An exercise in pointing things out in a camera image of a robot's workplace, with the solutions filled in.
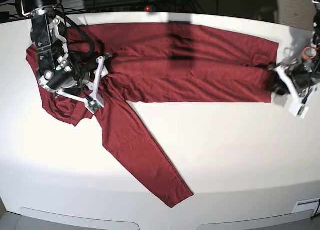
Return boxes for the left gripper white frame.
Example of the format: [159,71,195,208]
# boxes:
[266,62,320,118]

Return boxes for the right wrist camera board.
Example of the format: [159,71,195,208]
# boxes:
[85,100,100,114]

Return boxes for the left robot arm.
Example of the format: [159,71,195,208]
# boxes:
[268,0,320,119]

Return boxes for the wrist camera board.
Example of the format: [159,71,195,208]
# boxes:
[297,105,309,119]
[85,100,100,114]

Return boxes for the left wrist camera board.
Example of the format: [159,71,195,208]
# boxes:
[297,105,309,119]

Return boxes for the white label plate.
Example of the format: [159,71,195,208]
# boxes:
[292,198,320,214]

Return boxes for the power strip with red light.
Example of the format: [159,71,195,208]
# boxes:
[91,5,155,13]

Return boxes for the dark red long-sleeve shirt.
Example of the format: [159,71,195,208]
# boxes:
[25,22,280,208]

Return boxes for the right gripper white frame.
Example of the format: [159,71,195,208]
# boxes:
[55,53,112,114]

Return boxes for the grey right table tray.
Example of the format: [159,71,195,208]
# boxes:
[196,209,314,230]

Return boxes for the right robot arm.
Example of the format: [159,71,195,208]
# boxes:
[21,0,111,114]

